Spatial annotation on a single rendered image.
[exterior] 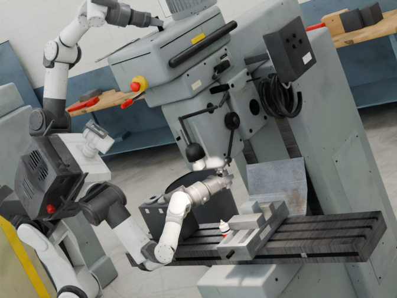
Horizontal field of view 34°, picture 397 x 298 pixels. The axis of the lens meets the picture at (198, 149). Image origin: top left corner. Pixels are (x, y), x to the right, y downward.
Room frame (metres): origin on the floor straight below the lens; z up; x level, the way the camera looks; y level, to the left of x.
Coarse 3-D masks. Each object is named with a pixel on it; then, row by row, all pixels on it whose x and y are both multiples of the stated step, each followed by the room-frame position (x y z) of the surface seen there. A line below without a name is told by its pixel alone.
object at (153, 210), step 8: (152, 200) 2.91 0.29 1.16; (160, 200) 2.86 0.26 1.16; (144, 208) 2.92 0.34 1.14; (152, 208) 2.87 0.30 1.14; (160, 208) 2.83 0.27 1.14; (144, 216) 2.94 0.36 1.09; (152, 216) 2.89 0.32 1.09; (160, 216) 2.85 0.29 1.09; (192, 216) 2.85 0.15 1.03; (152, 224) 2.91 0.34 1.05; (160, 224) 2.87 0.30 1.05; (184, 224) 2.81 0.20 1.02; (192, 224) 2.84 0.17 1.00; (152, 232) 2.93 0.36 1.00; (160, 232) 2.89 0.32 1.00; (184, 232) 2.80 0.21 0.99; (192, 232) 2.83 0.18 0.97; (184, 240) 2.79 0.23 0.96
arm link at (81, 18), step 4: (84, 0) 2.55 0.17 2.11; (80, 4) 2.57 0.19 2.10; (84, 4) 2.55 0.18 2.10; (80, 8) 2.56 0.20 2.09; (84, 8) 2.57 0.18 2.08; (76, 12) 2.57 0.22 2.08; (80, 12) 2.56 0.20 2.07; (84, 12) 2.57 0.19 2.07; (76, 16) 2.56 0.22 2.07; (80, 16) 2.56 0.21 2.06; (84, 16) 2.58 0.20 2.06; (76, 20) 2.55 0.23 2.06; (80, 20) 2.55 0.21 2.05; (84, 20) 2.56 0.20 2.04; (76, 24) 2.55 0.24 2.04; (80, 24) 2.54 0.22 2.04; (84, 24) 2.55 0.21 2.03; (88, 24) 2.56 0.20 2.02; (80, 28) 2.55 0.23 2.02; (84, 28) 2.55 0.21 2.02; (88, 28) 2.55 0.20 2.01
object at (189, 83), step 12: (204, 60) 2.53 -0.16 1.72; (216, 60) 2.57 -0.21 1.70; (192, 72) 2.45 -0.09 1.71; (204, 72) 2.50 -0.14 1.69; (168, 84) 2.46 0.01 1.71; (180, 84) 2.43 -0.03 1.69; (192, 84) 2.43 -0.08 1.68; (204, 84) 2.48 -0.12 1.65; (144, 96) 2.56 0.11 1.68; (156, 96) 2.52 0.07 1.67; (168, 96) 2.48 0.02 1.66; (180, 96) 2.44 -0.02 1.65; (192, 96) 2.42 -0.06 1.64
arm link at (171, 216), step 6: (180, 192) 2.47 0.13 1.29; (174, 198) 2.45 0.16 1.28; (180, 198) 2.45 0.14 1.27; (186, 198) 2.45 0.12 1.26; (174, 204) 2.43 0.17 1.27; (180, 204) 2.43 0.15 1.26; (186, 204) 2.44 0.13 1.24; (168, 210) 2.42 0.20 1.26; (174, 210) 2.41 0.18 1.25; (180, 210) 2.41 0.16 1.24; (168, 216) 2.41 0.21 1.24; (174, 216) 2.40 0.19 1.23; (180, 216) 2.40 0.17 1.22; (174, 222) 2.39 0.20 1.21; (180, 222) 2.40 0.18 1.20
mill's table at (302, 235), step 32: (288, 224) 2.52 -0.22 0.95; (320, 224) 2.38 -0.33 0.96; (352, 224) 2.27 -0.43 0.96; (384, 224) 2.27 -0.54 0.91; (128, 256) 2.94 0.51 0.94; (192, 256) 2.66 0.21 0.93; (256, 256) 2.43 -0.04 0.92; (288, 256) 2.33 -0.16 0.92; (320, 256) 2.23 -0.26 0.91; (352, 256) 2.14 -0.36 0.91
